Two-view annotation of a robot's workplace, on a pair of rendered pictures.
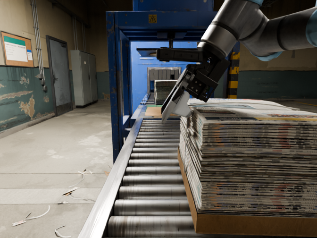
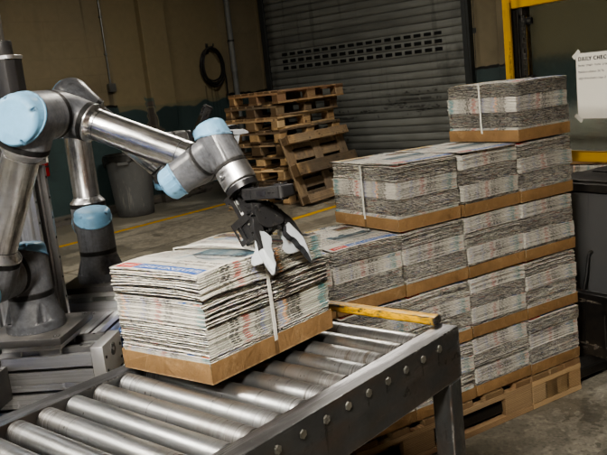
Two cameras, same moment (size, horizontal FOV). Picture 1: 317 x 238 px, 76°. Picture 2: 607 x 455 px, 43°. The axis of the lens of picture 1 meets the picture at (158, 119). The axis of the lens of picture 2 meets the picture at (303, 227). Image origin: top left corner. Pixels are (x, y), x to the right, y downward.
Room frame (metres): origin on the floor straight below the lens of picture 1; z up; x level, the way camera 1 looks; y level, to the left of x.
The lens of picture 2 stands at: (1.64, 1.04, 1.37)
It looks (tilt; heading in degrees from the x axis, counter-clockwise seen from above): 11 degrees down; 222
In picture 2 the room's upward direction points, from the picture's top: 6 degrees counter-clockwise
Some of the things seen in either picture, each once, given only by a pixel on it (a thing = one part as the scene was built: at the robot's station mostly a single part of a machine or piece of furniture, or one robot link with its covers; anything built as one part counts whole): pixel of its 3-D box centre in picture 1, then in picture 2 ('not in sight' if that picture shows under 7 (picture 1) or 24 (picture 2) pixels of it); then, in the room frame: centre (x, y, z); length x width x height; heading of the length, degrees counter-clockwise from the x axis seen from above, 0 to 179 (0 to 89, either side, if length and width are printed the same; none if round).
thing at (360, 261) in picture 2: not in sight; (378, 338); (-0.56, -0.63, 0.42); 1.17 x 0.39 x 0.83; 163
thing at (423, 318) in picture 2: not in sight; (361, 309); (0.19, -0.10, 0.81); 0.43 x 0.03 x 0.02; 90
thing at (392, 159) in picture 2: not in sight; (390, 158); (-0.69, -0.59, 1.06); 0.37 x 0.29 x 0.01; 73
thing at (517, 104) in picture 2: not in sight; (514, 238); (-1.25, -0.41, 0.65); 0.39 x 0.30 x 1.29; 73
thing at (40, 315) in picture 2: not in sight; (33, 308); (0.65, -0.82, 0.87); 0.15 x 0.15 x 0.10
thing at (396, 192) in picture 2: not in sight; (394, 190); (-0.69, -0.59, 0.95); 0.38 x 0.29 x 0.23; 73
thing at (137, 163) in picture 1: (187, 165); (197, 403); (0.73, -0.11, 0.77); 0.47 x 0.05 x 0.05; 90
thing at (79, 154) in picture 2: not in sight; (80, 161); (0.18, -1.22, 1.19); 0.15 x 0.12 x 0.55; 61
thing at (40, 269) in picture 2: not in sight; (23, 265); (0.66, -0.82, 0.98); 0.13 x 0.12 x 0.14; 24
